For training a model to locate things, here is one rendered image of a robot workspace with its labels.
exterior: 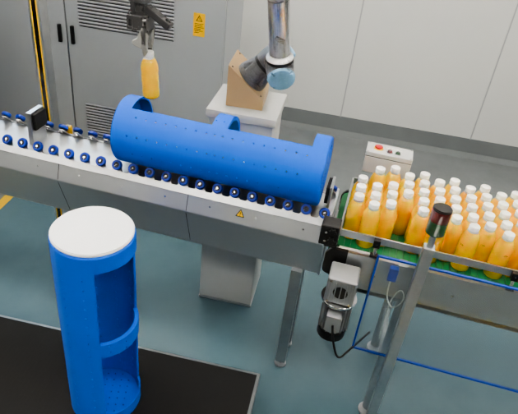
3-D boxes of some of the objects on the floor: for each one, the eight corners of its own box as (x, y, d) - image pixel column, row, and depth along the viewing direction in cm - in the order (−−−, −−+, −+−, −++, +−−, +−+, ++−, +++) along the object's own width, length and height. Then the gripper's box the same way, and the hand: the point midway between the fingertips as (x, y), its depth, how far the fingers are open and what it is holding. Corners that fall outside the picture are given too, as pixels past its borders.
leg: (275, 356, 281) (292, 262, 246) (286, 360, 280) (305, 265, 245) (273, 365, 276) (289, 270, 241) (284, 369, 275) (302, 273, 240)
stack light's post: (358, 434, 249) (423, 241, 188) (367, 436, 249) (435, 244, 187) (357, 441, 246) (423, 248, 185) (366, 444, 246) (435, 251, 184)
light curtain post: (65, 245, 337) (27, -61, 242) (73, 246, 336) (39, -59, 241) (59, 250, 332) (19, -59, 237) (68, 253, 331) (31, -57, 236)
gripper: (136, -8, 210) (138, 48, 222) (122, -2, 201) (125, 56, 213) (158, -4, 209) (158, 51, 220) (145, 2, 199) (145, 60, 211)
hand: (148, 52), depth 215 cm, fingers closed on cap, 4 cm apart
